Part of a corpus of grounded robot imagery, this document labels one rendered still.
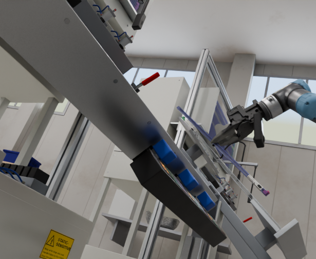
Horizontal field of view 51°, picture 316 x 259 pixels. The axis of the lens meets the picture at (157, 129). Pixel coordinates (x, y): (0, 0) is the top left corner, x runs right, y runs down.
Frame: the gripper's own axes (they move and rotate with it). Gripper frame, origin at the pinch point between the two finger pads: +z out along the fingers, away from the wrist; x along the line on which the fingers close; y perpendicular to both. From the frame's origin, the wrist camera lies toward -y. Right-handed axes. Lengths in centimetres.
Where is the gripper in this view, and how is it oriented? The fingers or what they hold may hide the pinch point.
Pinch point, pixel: (216, 143)
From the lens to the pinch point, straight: 115.5
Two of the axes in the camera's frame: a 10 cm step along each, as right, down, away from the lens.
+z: -8.6, 5.0, 0.9
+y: -3.0, -6.4, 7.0
